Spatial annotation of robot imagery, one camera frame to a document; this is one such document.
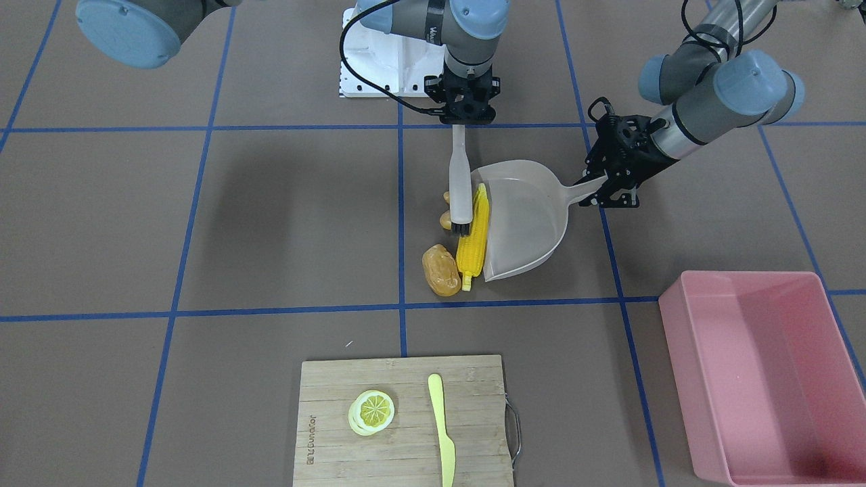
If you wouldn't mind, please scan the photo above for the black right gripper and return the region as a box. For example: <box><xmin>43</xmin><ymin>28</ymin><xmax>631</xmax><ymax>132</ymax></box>
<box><xmin>424</xmin><ymin>73</ymin><xmax>501</xmax><ymax>124</ymax></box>

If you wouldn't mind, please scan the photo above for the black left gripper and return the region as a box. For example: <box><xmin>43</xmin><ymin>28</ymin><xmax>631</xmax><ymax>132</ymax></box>
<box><xmin>575</xmin><ymin>98</ymin><xmax>677</xmax><ymax>209</ymax></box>

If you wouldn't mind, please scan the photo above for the wooden hand brush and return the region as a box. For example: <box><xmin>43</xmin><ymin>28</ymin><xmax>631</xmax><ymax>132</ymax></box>
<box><xmin>449</xmin><ymin>124</ymin><xmax>473</xmax><ymax>237</ymax></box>

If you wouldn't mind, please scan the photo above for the beige plastic dustpan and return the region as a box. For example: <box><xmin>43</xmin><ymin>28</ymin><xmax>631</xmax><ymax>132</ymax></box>
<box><xmin>472</xmin><ymin>160</ymin><xmax>608</xmax><ymax>281</ymax></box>

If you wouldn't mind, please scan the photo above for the orange toy ginger piece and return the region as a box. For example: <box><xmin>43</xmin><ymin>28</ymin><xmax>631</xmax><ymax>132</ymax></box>
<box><xmin>439</xmin><ymin>191</ymin><xmax>452</xmax><ymax>231</ymax></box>

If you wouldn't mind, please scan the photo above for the yellow toy corn cob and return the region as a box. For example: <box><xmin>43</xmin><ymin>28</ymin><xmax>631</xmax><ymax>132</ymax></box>
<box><xmin>455</xmin><ymin>184</ymin><xmax>490</xmax><ymax>291</ymax></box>

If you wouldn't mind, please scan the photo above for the brown toy potato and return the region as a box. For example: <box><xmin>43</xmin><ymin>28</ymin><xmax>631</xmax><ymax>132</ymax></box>
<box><xmin>421</xmin><ymin>244</ymin><xmax>463</xmax><ymax>297</ymax></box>

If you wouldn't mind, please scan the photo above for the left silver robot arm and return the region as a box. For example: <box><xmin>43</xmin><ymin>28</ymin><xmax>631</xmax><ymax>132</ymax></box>
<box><xmin>572</xmin><ymin>1</ymin><xmax>805</xmax><ymax>208</ymax></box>

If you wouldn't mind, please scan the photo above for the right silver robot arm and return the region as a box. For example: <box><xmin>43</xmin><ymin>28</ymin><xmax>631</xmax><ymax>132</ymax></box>
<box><xmin>75</xmin><ymin>1</ymin><xmax>510</xmax><ymax>124</ymax></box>

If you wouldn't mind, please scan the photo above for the pink plastic bin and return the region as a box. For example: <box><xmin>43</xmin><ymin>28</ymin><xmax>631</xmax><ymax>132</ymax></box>
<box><xmin>658</xmin><ymin>271</ymin><xmax>865</xmax><ymax>486</ymax></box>

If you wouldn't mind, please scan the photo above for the yellow plastic knife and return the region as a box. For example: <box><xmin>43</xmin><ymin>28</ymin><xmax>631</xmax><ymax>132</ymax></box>
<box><xmin>428</xmin><ymin>373</ymin><xmax>457</xmax><ymax>486</ymax></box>

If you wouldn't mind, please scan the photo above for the yellow lemon slice toy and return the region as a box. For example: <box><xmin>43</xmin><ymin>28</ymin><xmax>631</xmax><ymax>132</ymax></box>
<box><xmin>347</xmin><ymin>390</ymin><xmax>396</xmax><ymax>436</ymax></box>

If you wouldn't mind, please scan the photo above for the wooden cutting board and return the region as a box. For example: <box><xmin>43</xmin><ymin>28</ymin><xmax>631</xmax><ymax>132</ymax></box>
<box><xmin>292</xmin><ymin>354</ymin><xmax>514</xmax><ymax>486</ymax></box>

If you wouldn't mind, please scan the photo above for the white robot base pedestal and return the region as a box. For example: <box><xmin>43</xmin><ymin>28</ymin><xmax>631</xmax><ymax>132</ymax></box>
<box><xmin>338</xmin><ymin>1</ymin><xmax>446</xmax><ymax>98</ymax></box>

